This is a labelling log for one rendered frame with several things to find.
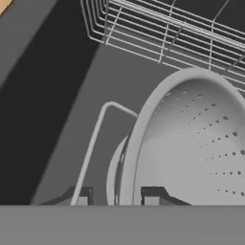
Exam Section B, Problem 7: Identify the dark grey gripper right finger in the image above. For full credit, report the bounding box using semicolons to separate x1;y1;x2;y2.
140;186;192;207

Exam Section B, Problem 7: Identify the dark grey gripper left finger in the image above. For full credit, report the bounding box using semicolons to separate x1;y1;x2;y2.
39;186;95;207

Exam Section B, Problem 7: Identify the grey metal colander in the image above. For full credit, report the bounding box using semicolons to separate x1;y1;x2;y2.
70;66;245;207

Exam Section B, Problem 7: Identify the white wire dish rack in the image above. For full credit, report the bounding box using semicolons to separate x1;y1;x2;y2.
78;0;245;94

